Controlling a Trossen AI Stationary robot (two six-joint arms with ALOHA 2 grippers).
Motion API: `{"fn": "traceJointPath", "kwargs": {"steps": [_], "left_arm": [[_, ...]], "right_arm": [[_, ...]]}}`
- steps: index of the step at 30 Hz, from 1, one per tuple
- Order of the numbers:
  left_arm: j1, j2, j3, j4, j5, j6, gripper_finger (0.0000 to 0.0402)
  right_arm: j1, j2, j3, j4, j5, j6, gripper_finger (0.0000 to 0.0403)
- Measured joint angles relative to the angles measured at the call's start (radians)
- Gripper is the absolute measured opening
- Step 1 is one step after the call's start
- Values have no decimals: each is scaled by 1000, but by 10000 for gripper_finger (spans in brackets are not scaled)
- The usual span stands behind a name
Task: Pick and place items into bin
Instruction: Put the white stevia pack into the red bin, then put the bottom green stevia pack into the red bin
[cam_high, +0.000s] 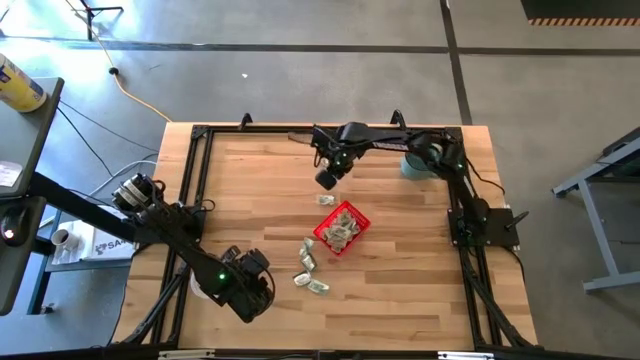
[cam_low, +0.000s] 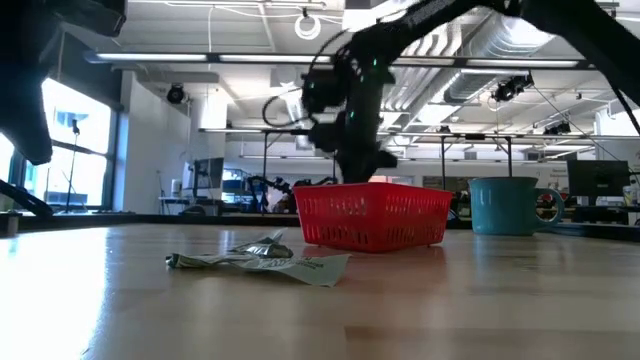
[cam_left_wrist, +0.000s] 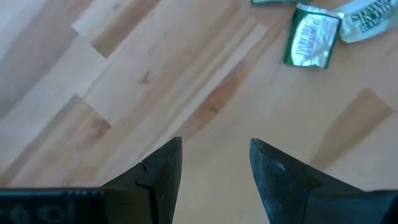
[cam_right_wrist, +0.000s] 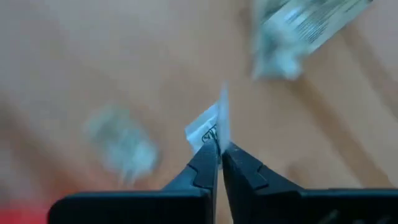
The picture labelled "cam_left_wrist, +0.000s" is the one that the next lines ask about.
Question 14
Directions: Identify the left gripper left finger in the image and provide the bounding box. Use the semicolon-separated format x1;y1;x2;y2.
101;136;183;224

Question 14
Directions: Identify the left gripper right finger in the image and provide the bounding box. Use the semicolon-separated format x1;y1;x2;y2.
249;138;383;224

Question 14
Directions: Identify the green white sweetener packet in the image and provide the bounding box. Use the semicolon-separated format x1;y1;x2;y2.
251;0;313;6
282;2;343;70
334;0;398;44

